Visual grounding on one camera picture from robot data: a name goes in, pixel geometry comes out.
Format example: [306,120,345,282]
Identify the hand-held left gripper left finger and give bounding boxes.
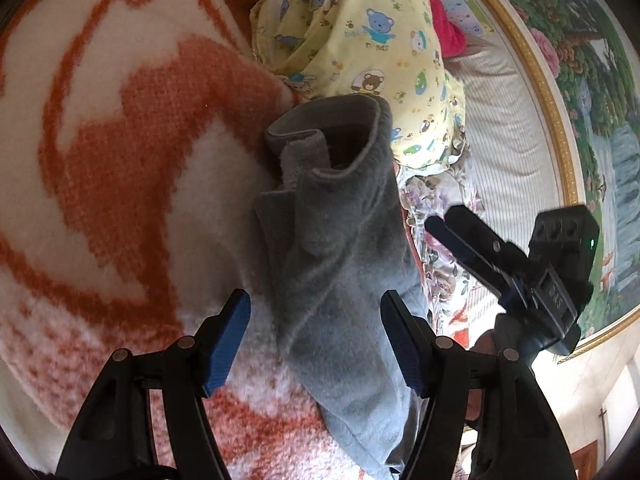
[55,289,252,480]

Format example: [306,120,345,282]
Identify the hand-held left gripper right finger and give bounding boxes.
[380,289,578,480]

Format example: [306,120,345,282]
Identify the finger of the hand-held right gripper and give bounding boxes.
[424,216,503,291]
[444,204,513,261]

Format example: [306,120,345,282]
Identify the grey pants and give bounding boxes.
[252,95,436,480]

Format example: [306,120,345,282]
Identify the floral printed cloth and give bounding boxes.
[397,162,501,351]

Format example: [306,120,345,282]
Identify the white striped sheet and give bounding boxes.
[442,40,581,241]

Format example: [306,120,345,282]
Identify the orange and white blanket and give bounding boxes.
[0,0,351,480]

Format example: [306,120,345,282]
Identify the yellow bear-print cloth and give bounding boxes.
[249,0,467,171]

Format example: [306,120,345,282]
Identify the red cloth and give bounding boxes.
[412,0,468,58]

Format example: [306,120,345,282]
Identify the gold framed painting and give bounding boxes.
[440,0,640,361]

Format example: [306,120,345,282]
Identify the small wall cross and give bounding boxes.
[597,407,611,453]

